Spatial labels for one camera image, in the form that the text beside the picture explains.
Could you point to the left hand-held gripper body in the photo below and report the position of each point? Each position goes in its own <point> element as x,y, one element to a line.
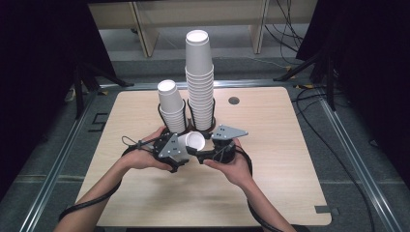
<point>169,148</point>

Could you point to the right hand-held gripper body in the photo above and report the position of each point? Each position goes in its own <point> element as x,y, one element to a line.
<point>225,132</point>

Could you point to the single white paper cup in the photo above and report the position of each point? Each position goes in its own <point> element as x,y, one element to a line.
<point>195,141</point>

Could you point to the black double cup holder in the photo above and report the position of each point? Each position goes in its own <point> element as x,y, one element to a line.
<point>190,124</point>

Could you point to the tall stack of paper cups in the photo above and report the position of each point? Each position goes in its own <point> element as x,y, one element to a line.
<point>199,93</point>

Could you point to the person's left hand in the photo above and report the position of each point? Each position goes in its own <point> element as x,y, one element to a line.
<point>141,158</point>

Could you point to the person's right hand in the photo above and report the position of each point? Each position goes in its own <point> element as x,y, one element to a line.
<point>237,170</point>

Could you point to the short stack of paper cups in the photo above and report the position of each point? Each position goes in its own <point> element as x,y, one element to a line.
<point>170,103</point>

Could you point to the dark round table grommet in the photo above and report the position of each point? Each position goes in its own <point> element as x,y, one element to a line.
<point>233,100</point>

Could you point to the black metal stand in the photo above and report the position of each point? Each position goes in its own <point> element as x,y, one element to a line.
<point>79,93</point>
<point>329,83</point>

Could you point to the light wooden shelf unit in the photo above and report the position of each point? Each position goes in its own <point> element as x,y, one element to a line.
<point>148,35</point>

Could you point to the black curtain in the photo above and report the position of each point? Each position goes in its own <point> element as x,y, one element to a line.
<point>38,80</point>
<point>370,64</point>

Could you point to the metal floor rail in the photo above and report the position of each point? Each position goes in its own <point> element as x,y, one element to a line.
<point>141,86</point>
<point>357,164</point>
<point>51,174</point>

